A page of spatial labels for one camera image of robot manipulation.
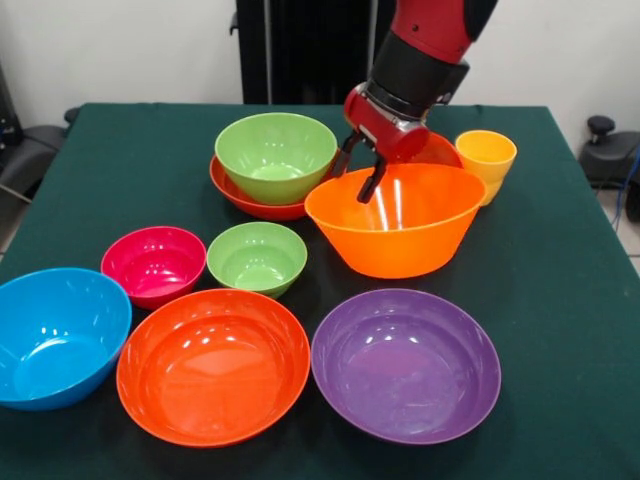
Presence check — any blue bowl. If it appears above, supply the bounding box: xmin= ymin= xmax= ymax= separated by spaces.
xmin=0 ymin=267 xmax=134 ymax=413

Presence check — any small red bowl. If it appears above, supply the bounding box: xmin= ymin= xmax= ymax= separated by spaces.
xmin=412 ymin=132 xmax=465 ymax=171

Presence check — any large green bowl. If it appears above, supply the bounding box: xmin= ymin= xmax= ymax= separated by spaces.
xmin=214 ymin=112 xmax=339 ymax=206

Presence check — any dark green table cloth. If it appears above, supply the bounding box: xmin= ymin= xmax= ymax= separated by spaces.
xmin=0 ymin=102 xmax=640 ymax=480

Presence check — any yellow cup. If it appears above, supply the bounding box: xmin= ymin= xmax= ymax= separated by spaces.
xmin=454 ymin=129 xmax=518 ymax=208

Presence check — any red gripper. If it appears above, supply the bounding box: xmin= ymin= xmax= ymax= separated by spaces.
xmin=331 ymin=83 xmax=431 ymax=205

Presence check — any blue cable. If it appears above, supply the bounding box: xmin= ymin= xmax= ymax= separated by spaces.
xmin=609 ymin=144 xmax=640 ymax=221

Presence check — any purple bowl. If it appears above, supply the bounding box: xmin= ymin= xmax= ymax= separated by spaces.
xmin=310 ymin=288 xmax=503 ymax=446

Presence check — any large orange bowl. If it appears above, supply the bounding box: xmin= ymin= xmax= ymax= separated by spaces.
xmin=303 ymin=162 xmax=488 ymax=280

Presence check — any black device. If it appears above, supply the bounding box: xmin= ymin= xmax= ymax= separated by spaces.
xmin=0 ymin=62 xmax=24 ymax=149

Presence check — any small green bowl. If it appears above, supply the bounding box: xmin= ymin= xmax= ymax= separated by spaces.
xmin=206 ymin=221 xmax=309 ymax=300

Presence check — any pink bowl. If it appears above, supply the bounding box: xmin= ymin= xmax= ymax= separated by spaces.
xmin=100 ymin=225 xmax=208 ymax=312

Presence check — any large red bowl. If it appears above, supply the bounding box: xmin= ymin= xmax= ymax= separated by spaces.
xmin=208 ymin=154 xmax=314 ymax=223
xmin=115 ymin=288 xmax=312 ymax=449

